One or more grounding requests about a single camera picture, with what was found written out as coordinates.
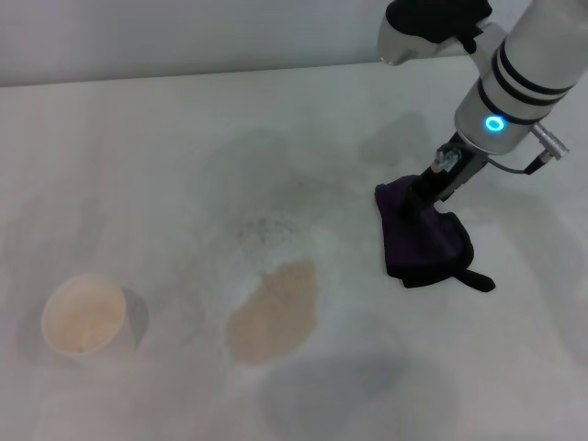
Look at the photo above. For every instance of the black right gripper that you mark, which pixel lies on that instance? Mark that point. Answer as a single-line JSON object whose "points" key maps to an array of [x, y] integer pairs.
{"points": [[432, 184]]}

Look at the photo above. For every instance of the purple rag with black trim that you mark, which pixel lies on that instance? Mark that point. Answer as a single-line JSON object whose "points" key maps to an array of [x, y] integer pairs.
{"points": [[413, 248]]}

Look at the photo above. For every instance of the white paper cup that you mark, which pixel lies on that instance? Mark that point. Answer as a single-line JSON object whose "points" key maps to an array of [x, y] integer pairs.
{"points": [[82, 317]]}

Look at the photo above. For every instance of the brown water stain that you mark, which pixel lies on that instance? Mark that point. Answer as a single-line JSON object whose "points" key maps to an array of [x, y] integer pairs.
{"points": [[273, 317]]}

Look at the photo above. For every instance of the silver wrist camera black mount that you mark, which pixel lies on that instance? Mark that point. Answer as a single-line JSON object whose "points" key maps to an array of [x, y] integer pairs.
{"points": [[432, 18]]}

